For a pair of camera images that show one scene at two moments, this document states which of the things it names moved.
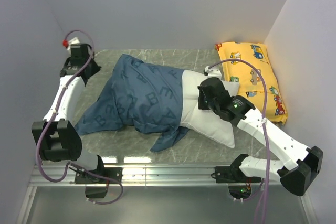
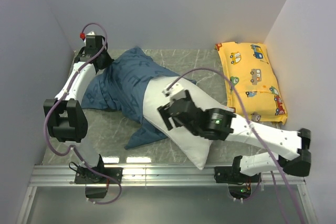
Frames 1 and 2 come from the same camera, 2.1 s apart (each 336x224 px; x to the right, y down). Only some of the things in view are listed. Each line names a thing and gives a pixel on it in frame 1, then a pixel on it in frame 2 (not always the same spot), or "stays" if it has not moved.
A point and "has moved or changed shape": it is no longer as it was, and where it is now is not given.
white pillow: (206, 121) has moved or changed shape
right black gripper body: (203, 104) to (192, 129)
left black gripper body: (94, 67) to (107, 59)
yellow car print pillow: (250, 86) stays
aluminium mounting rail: (170, 174) stays
